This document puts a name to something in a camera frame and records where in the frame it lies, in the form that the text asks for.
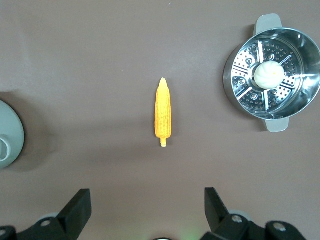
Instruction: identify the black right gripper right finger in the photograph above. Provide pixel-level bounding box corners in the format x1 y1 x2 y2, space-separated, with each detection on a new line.
199 187 309 240

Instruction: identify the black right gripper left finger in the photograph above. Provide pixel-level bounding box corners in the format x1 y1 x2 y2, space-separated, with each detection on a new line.
0 188 92 240

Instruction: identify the yellow corn cob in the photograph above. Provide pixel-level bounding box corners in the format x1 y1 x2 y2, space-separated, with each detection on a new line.
154 77 173 148

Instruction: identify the stainless steel pot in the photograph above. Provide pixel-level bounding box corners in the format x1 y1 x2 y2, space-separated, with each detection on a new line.
222 13 320 133

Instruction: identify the pale green plate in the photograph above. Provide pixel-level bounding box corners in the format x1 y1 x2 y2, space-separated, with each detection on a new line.
0 99 25 171

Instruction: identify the perforated steel steamer plate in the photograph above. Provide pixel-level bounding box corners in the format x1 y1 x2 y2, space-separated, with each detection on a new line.
231 39 305 114

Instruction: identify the white steamed bun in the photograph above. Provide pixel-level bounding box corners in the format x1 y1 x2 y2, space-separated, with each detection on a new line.
254 61 287 90

